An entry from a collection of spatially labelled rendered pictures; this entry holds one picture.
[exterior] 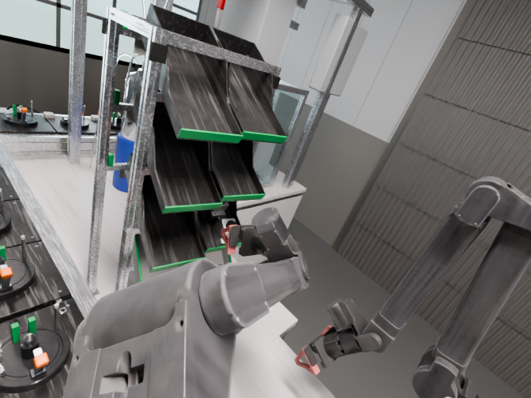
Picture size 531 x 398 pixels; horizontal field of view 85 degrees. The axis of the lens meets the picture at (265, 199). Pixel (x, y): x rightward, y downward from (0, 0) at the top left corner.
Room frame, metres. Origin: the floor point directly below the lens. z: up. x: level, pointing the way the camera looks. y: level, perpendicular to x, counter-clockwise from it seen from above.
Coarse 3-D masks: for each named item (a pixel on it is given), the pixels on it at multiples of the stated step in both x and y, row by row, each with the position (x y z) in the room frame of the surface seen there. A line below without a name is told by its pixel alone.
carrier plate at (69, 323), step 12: (72, 300) 0.50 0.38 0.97; (36, 312) 0.44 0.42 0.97; (48, 312) 0.45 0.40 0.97; (72, 312) 0.47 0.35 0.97; (0, 324) 0.39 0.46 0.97; (24, 324) 0.40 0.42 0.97; (36, 324) 0.41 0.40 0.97; (48, 324) 0.42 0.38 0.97; (60, 324) 0.43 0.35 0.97; (72, 324) 0.44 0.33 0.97; (0, 336) 0.36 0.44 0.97; (72, 336) 0.42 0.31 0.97; (72, 348) 0.39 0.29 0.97; (60, 372) 0.34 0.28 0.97; (48, 384) 0.31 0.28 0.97; (60, 384) 0.32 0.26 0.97; (0, 396) 0.27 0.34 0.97; (12, 396) 0.27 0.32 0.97; (24, 396) 0.28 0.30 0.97; (36, 396) 0.29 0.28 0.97; (48, 396) 0.29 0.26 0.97; (60, 396) 0.30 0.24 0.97
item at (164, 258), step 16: (128, 160) 0.63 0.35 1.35; (128, 176) 0.62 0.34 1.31; (144, 176) 0.67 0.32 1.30; (144, 192) 0.63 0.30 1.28; (144, 208) 0.59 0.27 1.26; (144, 224) 0.53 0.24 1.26; (160, 224) 0.58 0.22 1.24; (176, 224) 0.61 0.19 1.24; (192, 224) 0.62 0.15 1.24; (144, 240) 0.52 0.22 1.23; (160, 240) 0.55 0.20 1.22; (176, 240) 0.57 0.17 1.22; (192, 240) 0.60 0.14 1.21; (160, 256) 0.52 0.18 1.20; (176, 256) 0.54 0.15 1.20; (192, 256) 0.56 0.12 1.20
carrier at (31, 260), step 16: (0, 256) 0.49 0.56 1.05; (16, 256) 0.56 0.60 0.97; (32, 256) 0.58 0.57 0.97; (48, 256) 0.60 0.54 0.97; (16, 272) 0.50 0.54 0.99; (32, 272) 0.52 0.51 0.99; (48, 272) 0.55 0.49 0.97; (0, 288) 0.44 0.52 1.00; (16, 288) 0.46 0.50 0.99; (32, 288) 0.49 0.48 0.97; (48, 288) 0.51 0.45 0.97; (64, 288) 0.52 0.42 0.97; (0, 304) 0.43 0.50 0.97; (16, 304) 0.44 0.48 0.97; (32, 304) 0.45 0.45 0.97; (48, 304) 0.48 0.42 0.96; (0, 320) 0.40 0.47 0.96
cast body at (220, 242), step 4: (216, 220) 0.70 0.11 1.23; (220, 220) 0.65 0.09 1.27; (224, 220) 0.66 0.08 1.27; (228, 220) 0.66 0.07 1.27; (232, 220) 0.66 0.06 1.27; (216, 224) 0.66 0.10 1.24; (220, 224) 0.65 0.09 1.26; (224, 224) 0.65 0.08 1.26; (228, 224) 0.64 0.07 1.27; (232, 224) 0.65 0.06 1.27; (236, 224) 0.66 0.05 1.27; (212, 228) 0.67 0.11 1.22; (216, 228) 0.66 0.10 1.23; (220, 228) 0.64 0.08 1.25; (216, 232) 0.65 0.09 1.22; (220, 232) 0.64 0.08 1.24; (228, 232) 0.63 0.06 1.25; (216, 236) 0.65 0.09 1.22; (220, 236) 0.63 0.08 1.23; (216, 240) 0.64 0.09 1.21; (220, 240) 0.63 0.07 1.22; (220, 244) 0.63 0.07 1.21; (224, 244) 0.64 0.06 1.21
